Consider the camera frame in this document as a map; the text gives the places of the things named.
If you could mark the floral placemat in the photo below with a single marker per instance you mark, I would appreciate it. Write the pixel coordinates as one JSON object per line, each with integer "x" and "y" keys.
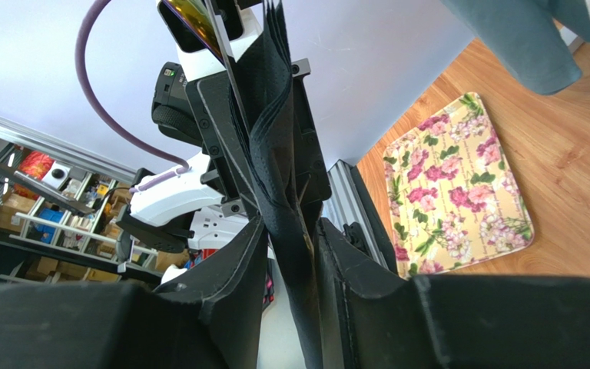
{"x": 453, "y": 198}

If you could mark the background storage shelves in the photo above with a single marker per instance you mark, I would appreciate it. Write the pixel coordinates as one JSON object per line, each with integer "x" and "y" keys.
{"x": 64, "y": 218}

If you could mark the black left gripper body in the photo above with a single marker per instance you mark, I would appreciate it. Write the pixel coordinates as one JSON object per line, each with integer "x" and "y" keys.
{"x": 221, "y": 170}

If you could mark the iridescent purple spoon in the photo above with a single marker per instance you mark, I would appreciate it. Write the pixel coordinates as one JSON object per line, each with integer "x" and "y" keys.
{"x": 190, "y": 26}

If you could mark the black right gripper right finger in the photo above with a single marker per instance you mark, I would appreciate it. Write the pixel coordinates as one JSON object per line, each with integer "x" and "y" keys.
{"x": 370, "y": 318}

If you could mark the black paper napkin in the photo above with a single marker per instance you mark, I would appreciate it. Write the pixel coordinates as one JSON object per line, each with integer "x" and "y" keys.
{"x": 264, "y": 77}

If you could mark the teal hanging shirt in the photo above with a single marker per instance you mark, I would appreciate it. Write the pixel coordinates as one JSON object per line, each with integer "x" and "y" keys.
{"x": 523, "y": 36}

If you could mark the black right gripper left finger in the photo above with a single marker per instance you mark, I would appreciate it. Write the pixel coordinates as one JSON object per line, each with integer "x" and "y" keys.
{"x": 208, "y": 317}

